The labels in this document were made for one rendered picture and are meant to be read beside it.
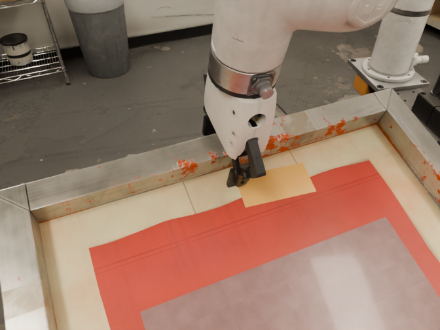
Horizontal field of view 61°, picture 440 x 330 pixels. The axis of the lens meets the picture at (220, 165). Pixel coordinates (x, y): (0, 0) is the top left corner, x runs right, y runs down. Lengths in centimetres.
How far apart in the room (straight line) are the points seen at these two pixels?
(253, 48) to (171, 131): 234
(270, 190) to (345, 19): 25
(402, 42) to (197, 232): 70
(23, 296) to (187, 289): 17
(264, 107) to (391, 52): 64
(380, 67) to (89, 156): 198
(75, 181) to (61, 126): 245
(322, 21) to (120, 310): 35
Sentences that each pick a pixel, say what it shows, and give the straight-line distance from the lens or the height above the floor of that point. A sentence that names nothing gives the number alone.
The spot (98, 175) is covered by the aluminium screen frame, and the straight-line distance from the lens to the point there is 47.
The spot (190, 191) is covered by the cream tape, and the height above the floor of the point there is 124.
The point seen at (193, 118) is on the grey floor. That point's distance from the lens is 278.
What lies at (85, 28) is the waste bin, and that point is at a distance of 322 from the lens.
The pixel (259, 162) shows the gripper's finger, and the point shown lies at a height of 132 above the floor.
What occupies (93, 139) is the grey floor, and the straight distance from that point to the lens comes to 272.
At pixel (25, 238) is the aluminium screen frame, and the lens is 46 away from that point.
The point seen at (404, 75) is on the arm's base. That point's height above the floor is 115.
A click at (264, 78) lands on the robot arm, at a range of 37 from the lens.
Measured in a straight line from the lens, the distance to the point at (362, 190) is 56.
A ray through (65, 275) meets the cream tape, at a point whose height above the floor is 123.
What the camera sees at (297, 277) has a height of 120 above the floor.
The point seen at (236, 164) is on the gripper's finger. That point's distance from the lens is 45.
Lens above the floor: 160
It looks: 43 degrees down
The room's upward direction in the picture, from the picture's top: straight up
